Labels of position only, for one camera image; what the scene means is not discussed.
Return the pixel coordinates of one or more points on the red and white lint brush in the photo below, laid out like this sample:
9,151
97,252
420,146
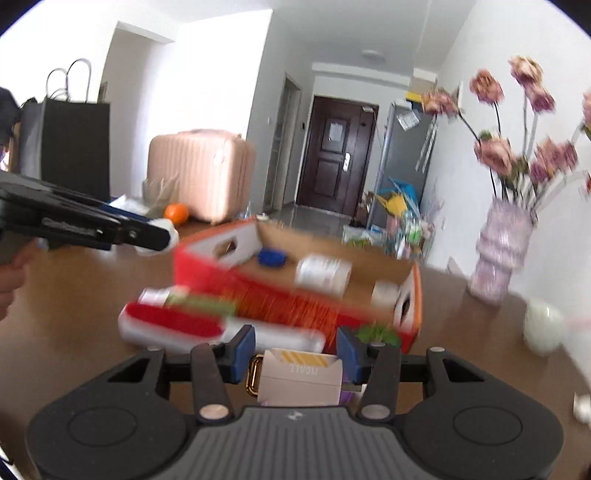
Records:
175,323

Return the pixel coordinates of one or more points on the person's left hand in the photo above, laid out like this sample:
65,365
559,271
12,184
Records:
11,290

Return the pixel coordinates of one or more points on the red cardboard box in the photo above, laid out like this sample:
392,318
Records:
277,304

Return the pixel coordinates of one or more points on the small white yellow box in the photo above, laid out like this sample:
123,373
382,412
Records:
300,381

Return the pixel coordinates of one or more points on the pale green bowl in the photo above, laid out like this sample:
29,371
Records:
545,327

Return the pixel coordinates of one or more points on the blue tissue box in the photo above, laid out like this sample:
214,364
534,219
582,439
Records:
129,205

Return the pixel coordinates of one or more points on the dark brown door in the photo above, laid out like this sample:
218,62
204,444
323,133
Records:
332,157

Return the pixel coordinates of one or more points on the pale purple textured vase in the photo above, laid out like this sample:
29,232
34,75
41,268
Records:
501,249

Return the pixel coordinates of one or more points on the green brown tube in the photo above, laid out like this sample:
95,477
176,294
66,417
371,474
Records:
198,304

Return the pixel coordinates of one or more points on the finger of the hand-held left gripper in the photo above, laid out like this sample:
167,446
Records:
92,230
120,213

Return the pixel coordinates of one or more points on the orange fruit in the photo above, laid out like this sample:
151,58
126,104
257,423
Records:
177,214

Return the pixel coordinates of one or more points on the blue ridged lid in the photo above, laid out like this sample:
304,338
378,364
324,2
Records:
272,258

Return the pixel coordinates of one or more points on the purple small object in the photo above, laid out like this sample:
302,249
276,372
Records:
350,398

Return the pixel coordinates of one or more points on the white round cap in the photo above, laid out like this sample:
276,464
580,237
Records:
169,233

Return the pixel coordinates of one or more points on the dried pink roses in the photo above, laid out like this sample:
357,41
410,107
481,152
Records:
498,154

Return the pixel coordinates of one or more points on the pink ribbed suitcase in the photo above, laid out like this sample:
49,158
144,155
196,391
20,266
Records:
198,170

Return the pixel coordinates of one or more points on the paper sheet on refrigerator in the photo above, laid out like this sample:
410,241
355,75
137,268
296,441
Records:
408,120

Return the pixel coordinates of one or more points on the black paper bag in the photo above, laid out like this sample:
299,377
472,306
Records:
69,147

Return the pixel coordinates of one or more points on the yellow cloth bag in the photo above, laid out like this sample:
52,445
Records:
392,204

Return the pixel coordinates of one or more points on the white squat jar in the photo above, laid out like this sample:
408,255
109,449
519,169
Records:
385,293

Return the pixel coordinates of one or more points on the clear container of white beads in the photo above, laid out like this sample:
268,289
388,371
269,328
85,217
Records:
323,274

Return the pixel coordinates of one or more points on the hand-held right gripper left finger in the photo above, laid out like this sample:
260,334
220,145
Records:
244,355

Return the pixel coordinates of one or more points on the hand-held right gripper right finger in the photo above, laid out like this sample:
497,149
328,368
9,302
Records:
348,357

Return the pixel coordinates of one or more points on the grey refrigerator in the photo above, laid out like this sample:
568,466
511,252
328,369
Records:
401,157

